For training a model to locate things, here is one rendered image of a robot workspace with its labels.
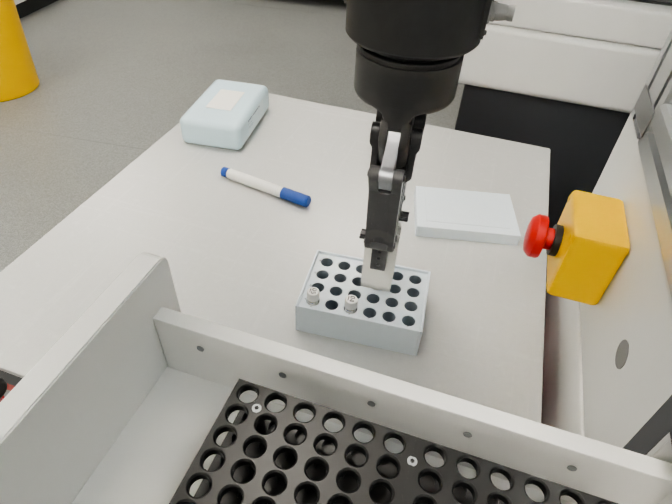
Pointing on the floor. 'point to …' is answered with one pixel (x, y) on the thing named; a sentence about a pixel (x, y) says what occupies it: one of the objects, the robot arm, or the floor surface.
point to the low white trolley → (302, 250)
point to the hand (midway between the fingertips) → (380, 255)
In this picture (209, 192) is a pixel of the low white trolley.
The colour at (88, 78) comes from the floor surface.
